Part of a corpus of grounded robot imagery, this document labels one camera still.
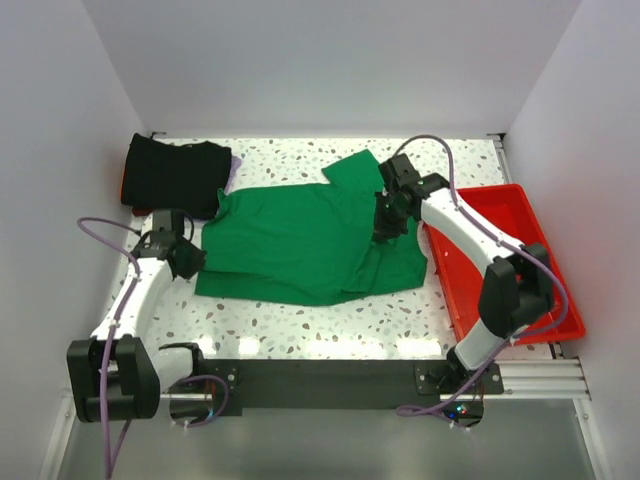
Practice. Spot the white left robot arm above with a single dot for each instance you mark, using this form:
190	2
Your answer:
112	371

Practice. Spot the aluminium frame rail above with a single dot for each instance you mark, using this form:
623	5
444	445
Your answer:
557	378

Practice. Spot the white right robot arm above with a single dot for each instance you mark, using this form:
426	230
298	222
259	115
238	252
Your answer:
516	288

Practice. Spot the dark red folded t shirt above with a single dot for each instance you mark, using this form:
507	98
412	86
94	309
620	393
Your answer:
135	210

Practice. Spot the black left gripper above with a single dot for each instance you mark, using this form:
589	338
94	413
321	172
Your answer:
196	262

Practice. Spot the green t shirt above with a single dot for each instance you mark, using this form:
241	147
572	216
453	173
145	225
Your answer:
308	244

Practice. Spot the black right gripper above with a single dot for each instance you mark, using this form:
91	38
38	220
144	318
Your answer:
383	230

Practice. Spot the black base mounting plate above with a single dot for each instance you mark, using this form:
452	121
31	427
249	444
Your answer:
410	388

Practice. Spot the lilac folded t shirt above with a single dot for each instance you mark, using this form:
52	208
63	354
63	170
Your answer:
235	165

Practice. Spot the black folded t shirt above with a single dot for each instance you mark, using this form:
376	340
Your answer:
187	177

